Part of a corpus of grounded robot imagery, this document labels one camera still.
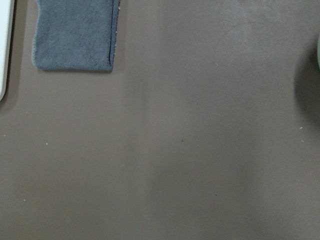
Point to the cream rectangular tray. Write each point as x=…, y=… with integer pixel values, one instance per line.
x=6, y=25

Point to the grey folded cloth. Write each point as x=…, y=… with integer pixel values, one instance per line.
x=75, y=35

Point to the mint green bowl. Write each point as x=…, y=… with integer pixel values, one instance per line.
x=318, y=51

